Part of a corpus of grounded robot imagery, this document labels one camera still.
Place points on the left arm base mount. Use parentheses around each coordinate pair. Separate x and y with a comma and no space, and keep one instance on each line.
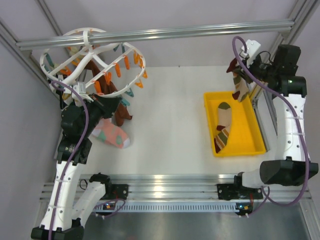
(119,191)

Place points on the brown sock on hanger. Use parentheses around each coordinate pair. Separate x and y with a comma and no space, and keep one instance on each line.
(120,110)

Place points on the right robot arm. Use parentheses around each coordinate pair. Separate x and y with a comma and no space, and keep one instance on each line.
(291,165)

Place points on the aluminium top rail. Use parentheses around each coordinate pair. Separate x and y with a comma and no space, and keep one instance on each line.
(155,33)

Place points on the white round clip hanger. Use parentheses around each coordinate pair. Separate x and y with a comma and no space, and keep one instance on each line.
(109,59)

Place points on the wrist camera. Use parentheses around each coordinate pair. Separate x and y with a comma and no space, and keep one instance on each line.
(78,91)
(250,49)

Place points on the tan brown sock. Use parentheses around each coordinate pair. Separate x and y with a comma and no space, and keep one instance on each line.
(241,90)

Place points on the yellow plastic bin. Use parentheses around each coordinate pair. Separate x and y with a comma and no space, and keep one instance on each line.
(245,136)

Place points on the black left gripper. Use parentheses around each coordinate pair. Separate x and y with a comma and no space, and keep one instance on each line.
(108,105)

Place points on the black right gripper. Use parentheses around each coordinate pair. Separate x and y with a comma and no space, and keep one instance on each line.
(245,76)

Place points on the pink patterned sock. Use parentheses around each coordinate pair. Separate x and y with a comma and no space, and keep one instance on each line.
(111,134)

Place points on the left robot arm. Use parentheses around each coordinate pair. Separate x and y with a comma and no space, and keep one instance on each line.
(65,217)

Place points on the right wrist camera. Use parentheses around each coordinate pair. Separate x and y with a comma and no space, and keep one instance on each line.
(250,49)

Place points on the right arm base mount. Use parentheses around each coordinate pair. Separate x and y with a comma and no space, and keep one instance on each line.
(231,191)

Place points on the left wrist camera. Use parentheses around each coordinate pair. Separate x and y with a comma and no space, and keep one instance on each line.
(78,91)

